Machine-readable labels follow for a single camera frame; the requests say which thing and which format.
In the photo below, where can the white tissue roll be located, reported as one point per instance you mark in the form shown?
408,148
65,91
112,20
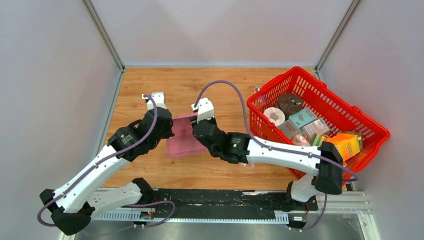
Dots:
275,116

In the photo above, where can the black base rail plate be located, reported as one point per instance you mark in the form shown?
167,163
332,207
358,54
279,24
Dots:
219,204

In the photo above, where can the grey pink small box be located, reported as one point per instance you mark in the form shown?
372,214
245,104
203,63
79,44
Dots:
288,129

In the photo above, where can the green yellow sponge stack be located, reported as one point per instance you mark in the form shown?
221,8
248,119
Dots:
317,139

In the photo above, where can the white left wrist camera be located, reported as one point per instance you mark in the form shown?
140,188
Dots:
158,97

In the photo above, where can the pink white round pack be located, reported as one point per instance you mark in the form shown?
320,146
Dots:
300,140

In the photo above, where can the teal small box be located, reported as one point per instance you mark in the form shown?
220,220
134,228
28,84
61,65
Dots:
302,117

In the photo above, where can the pink paper box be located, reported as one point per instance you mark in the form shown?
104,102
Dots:
183,143

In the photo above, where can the pink white small box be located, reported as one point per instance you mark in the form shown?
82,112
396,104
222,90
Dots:
318,126

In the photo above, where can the brown round cookie pack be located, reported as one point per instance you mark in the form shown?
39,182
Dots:
289,103

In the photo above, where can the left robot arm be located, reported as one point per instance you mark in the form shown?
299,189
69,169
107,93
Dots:
73,206

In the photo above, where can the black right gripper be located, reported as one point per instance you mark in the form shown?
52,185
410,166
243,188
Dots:
194,119

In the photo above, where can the red plastic basket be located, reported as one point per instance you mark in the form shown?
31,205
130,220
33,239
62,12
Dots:
338,114

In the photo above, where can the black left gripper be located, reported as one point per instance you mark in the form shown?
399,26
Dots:
168,133

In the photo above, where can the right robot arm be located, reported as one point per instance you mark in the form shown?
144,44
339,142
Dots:
322,165

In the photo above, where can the small clear plastic bag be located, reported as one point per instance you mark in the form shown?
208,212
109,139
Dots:
248,165

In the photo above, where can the orange yellow sponge pack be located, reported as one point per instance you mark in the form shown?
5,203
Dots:
348,143

